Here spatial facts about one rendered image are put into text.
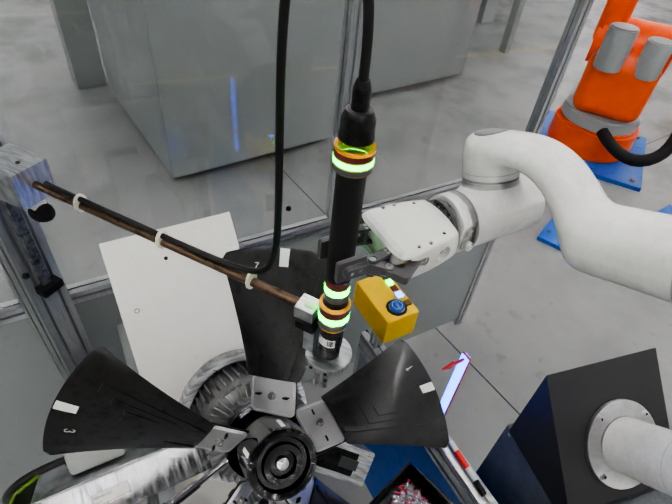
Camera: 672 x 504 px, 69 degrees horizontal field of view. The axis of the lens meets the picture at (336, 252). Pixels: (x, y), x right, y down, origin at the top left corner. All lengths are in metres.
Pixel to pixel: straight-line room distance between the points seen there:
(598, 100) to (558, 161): 3.75
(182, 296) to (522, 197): 0.68
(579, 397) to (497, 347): 1.55
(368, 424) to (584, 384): 0.50
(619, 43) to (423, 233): 3.65
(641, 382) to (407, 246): 0.83
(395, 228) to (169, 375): 0.62
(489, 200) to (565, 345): 2.27
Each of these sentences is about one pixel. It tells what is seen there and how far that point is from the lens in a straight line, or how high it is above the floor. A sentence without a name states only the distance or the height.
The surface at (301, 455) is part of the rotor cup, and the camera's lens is 0.87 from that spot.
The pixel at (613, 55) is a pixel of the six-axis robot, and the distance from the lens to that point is 4.22.
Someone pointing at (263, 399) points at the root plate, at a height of 1.24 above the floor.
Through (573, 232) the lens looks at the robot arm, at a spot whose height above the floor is 1.68.
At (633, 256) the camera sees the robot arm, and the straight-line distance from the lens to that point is 0.59.
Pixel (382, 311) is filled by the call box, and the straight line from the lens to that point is 1.26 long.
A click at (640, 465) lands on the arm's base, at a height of 1.13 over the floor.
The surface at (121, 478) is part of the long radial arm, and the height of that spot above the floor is 1.13.
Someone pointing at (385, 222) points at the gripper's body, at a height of 1.63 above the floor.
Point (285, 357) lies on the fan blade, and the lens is 0.86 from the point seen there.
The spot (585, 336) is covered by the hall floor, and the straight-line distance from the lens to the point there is 3.01.
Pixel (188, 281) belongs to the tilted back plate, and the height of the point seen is 1.27.
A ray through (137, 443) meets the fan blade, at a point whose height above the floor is 1.23.
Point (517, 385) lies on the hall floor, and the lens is 2.63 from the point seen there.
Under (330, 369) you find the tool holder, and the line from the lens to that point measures 0.73.
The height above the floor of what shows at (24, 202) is 1.47.
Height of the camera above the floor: 2.02
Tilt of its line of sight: 43 degrees down
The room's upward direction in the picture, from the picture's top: 7 degrees clockwise
